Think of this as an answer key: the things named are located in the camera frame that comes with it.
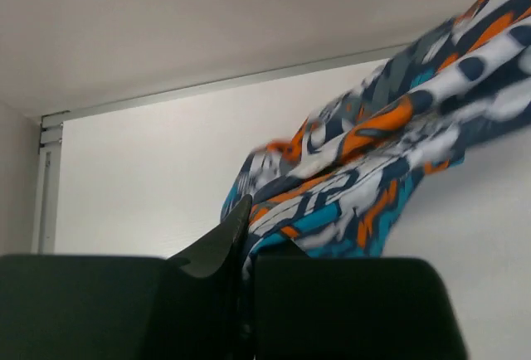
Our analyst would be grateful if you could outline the aluminium table edge rail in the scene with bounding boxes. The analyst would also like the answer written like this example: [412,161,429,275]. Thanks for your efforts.
[32,46,398,257]

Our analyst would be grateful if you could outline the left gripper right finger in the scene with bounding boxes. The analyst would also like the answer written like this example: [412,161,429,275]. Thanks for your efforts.
[254,255,468,359]

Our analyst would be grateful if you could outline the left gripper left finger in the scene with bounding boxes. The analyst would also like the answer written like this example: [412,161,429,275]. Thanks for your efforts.
[1,196,252,359]

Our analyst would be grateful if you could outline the colourful patterned shorts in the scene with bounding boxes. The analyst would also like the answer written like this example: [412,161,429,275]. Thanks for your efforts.
[222,0,530,280]

